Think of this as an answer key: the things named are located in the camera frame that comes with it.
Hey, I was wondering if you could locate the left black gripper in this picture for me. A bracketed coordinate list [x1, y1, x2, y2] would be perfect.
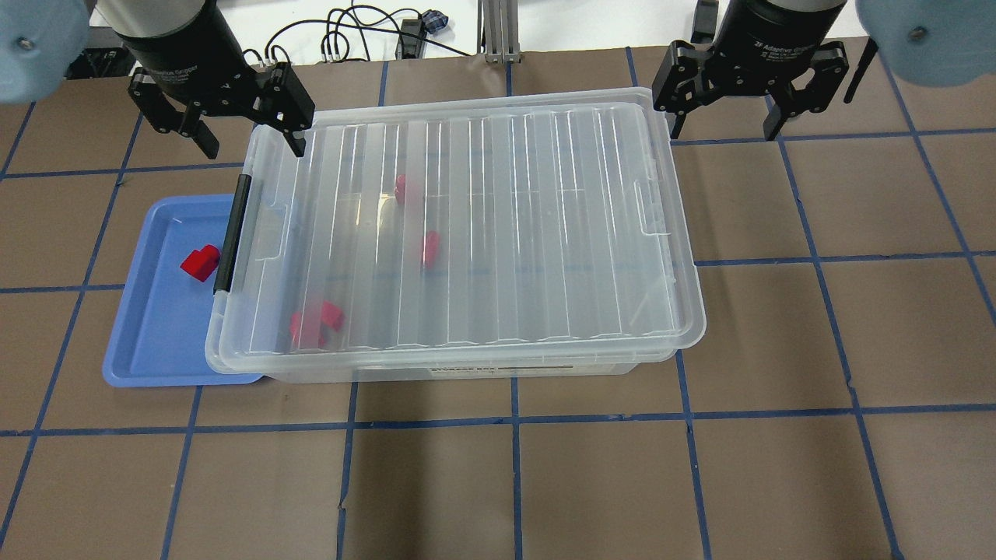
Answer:
[114, 1, 314, 160]

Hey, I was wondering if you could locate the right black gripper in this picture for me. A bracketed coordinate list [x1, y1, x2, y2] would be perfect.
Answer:
[652, 1, 849, 142]

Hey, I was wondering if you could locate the red block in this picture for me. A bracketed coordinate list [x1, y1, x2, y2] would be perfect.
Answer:
[289, 311, 326, 350]
[421, 230, 440, 270]
[394, 174, 408, 206]
[179, 244, 221, 283]
[308, 300, 345, 333]

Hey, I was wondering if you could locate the clear plastic box lid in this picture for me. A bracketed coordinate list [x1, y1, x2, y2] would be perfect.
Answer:
[204, 86, 707, 375]

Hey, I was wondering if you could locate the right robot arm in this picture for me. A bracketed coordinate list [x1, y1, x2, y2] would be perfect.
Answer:
[651, 1, 995, 141]

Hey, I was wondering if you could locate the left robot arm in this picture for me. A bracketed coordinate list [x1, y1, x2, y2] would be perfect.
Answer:
[1, 1, 314, 159]

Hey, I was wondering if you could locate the clear plastic storage box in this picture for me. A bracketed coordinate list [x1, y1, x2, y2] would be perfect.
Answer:
[263, 348, 677, 383]

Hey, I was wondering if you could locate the blue plastic tray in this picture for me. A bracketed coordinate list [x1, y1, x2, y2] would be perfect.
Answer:
[102, 194, 262, 387]

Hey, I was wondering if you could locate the black cables bundle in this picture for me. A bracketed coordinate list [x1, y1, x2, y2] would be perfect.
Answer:
[243, 6, 472, 65]

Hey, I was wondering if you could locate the black box latch handle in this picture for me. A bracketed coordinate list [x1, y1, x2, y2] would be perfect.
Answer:
[213, 173, 252, 293]

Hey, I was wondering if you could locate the aluminium frame post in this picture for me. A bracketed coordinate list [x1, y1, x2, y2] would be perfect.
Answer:
[478, 1, 522, 65]

